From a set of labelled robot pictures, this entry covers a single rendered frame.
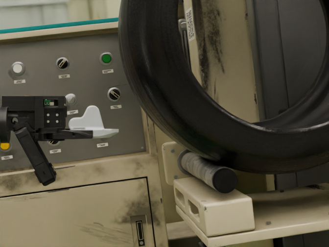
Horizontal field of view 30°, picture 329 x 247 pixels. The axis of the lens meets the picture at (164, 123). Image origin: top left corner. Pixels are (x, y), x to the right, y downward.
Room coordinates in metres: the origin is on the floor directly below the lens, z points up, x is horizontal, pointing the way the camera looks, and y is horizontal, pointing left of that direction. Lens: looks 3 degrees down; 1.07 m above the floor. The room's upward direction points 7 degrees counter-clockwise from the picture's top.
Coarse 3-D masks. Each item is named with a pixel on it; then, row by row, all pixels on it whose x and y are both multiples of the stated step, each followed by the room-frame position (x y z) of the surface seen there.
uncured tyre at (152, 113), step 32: (128, 0) 1.08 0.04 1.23; (160, 0) 1.04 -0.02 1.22; (320, 0) 1.38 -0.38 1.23; (128, 32) 1.08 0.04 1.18; (160, 32) 1.04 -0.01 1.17; (128, 64) 1.12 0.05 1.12; (160, 64) 1.04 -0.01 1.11; (160, 96) 1.06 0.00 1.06; (192, 96) 1.05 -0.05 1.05; (320, 96) 1.35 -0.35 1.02; (160, 128) 1.24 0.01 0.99; (192, 128) 1.06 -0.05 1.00; (224, 128) 1.05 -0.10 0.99; (256, 128) 1.06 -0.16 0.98; (288, 128) 1.09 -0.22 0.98; (320, 128) 1.07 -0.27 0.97; (224, 160) 1.09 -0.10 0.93; (256, 160) 1.08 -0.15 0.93; (288, 160) 1.08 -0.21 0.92; (320, 160) 1.10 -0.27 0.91
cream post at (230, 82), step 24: (192, 0) 1.44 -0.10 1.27; (216, 0) 1.44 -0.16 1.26; (240, 0) 1.45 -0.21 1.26; (216, 24) 1.44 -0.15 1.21; (240, 24) 1.45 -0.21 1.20; (192, 48) 1.51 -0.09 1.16; (216, 48) 1.44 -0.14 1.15; (240, 48) 1.45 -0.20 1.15; (192, 72) 1.55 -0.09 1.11; (216, 72) 1.44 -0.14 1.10; (240, 72) 1.45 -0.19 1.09; (216, 96) 1.44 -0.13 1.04; (240, 96) 1.45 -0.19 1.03; (264, 240) 1.45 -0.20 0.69
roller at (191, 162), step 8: (192, 152) 1.39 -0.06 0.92; (184, 160) 1.36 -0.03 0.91; (192, 160) 1.28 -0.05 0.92; (200, 160) 1.23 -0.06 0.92; (208, 160) 1.20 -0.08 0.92; (184, 168) 1.37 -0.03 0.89; (192, 168) 1.25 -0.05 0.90; (200, 168) 1.18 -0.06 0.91; (208, 168) 1.13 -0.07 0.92; (216, 168) 1.08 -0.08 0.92; (224, 168) 1.07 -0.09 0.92; (200, 176) 1.17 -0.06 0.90; (208, 176) 1.10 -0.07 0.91; (216, 176) 1.06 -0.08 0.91; (224, 176) 1.06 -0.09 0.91; (232, 176) 1.06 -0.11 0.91; (208, 184) 1.12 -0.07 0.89; (216, 184) 1.06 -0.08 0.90; (224, 184) 1.06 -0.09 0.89; (232, 184) 1.06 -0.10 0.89; (224, 192) 1.06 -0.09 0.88
